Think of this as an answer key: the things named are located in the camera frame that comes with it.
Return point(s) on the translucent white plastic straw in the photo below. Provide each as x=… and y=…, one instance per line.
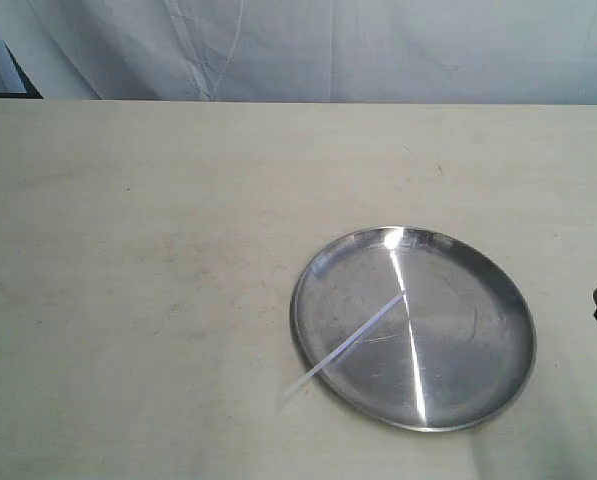
x=346, y=344

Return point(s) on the round silver metal plate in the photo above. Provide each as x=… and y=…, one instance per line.
x=454, y=353

